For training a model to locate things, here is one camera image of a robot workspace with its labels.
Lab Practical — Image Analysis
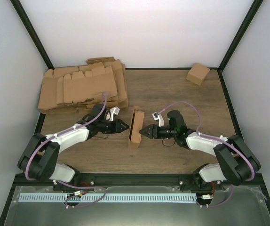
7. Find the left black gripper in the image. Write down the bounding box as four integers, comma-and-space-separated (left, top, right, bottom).
98, 119, 129, 134

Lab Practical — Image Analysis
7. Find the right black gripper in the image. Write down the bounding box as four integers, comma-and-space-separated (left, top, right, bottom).
140, 124, 177, 139

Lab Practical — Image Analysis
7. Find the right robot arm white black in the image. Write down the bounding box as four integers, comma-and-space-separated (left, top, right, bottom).
140, 110, 261, 190

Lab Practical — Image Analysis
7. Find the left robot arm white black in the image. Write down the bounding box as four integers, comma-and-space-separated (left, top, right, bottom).
17, 104, 129, 190

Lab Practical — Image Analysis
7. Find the folded brown cardboard box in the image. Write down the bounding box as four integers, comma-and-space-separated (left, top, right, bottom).
186, 63, 210, 86

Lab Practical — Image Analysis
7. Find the stack of flat cardboard boxes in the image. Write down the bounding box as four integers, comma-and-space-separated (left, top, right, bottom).
38, 56, 128, 114

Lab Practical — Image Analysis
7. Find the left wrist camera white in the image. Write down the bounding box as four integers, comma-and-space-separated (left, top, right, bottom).
106, 106, 120, 121

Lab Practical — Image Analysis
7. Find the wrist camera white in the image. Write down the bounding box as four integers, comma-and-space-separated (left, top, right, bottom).
152, 112, 164, 127
106, 106, 120, 121

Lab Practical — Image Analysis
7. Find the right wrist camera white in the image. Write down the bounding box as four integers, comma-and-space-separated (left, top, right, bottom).
152, 112, 164, 127

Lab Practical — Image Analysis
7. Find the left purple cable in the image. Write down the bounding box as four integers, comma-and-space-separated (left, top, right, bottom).
25, 91, 109, 209

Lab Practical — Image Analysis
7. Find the purple cable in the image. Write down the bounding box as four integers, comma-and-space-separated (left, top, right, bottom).
158, 101, 255, 209
25, 91, 109, 209

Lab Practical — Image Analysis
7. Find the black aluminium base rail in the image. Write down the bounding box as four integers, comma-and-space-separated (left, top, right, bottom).
12, 173, 264, 191

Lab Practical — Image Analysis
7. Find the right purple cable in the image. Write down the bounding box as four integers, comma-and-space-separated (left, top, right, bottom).
158, 101, 255, 209

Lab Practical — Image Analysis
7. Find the light blue slotted cable duct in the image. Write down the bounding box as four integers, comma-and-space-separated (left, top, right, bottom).
18, 193, 197, 204

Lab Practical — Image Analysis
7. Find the black enclosure frame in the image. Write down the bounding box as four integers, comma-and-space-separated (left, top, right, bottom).
0, 0, 270, 226

